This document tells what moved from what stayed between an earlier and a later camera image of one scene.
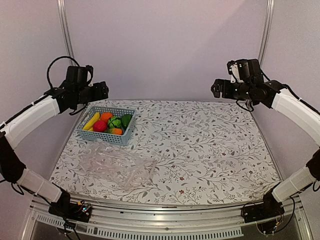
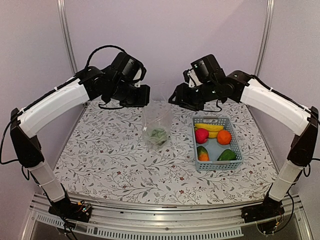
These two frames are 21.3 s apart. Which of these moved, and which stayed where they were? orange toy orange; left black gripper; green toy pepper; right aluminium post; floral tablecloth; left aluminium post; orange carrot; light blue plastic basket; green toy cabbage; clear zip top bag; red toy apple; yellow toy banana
Moved: left black gripper; yellow toy banana; clear zip top bag; orange carrot; green toy cabbage; light blue plastic basket; green toy pepper; orange toy orange; red toy apple
Stayed: left aluminium post; floral tablecloth; right aluminium post
